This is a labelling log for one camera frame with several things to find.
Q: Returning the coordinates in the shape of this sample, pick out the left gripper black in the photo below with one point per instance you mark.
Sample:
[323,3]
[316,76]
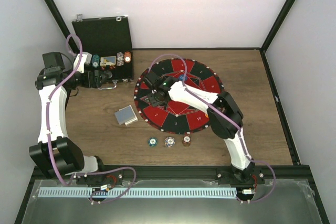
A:
[96,83]

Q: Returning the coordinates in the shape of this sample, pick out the blue small blind button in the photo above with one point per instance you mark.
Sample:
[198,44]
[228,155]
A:
[182,78]

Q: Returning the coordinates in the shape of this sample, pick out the orange chips in case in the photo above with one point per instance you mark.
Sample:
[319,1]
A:
[127,57]

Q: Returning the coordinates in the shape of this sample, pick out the black aluminium frame post right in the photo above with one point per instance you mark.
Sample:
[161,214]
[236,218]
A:
[288,4]

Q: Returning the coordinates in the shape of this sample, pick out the black aluminium frame post left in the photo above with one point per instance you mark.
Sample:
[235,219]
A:
[57,17]

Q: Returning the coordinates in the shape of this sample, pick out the black poker case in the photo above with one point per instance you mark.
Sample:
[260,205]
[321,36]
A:
[106,37]

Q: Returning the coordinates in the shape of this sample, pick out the light blue slotted cable duct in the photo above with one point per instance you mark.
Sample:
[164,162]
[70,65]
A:
[77,192]

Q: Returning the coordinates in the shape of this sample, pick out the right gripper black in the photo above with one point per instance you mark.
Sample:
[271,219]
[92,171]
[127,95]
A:
[154,102]

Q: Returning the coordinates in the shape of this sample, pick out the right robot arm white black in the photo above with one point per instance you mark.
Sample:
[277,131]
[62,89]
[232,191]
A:
[225,117]

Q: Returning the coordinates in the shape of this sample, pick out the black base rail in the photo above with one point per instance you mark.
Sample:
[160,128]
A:
[221,174]

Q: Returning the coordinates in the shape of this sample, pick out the white card box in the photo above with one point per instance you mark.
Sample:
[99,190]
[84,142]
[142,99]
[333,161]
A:
[131,121]

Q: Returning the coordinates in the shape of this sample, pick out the green chip stack in case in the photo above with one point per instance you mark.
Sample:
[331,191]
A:
[95,61]

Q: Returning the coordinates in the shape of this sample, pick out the round red black poker mat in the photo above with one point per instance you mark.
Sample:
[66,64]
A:
[176,117]

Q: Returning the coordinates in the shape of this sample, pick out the blue white chips in case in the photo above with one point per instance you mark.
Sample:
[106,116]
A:
[120,59]

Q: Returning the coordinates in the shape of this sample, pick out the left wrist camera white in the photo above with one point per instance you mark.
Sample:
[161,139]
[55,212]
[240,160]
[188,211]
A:
[81,62]

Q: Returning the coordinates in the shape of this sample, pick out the brown poker chip stack table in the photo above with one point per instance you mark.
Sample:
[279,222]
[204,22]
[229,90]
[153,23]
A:
[186,140]

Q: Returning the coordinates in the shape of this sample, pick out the green poker chip stack table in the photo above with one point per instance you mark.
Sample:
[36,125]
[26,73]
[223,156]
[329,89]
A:
[152,142]

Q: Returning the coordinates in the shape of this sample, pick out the metal sheet front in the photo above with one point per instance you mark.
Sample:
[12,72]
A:
[286,201]

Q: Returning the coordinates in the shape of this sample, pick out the clear dealer button in case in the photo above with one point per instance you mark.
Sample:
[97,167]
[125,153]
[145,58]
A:
[106,75]

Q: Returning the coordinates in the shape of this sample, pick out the card deck in case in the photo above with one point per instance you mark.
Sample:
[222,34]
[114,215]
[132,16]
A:
[107,61]

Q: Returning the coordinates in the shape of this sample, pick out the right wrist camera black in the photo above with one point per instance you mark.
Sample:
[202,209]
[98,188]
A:
[152,80]

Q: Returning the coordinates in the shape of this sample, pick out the black aluminium frame post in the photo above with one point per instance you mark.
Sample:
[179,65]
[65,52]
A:
[57,17]
[288,4]

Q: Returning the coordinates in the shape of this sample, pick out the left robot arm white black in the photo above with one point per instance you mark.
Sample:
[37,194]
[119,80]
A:
[55,153]

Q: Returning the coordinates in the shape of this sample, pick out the silver case handle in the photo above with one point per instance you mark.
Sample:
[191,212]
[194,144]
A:
[109,86]

